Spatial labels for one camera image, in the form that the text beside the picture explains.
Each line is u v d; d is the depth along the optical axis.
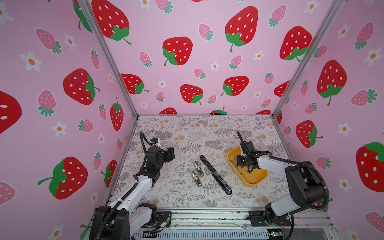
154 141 0.75
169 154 0.76
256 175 0.89
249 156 0.71
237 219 0.75
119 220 0.41
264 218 0.73
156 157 0.66
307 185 0.45
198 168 0.90
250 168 0.82
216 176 0.87
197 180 0.86
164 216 0.75
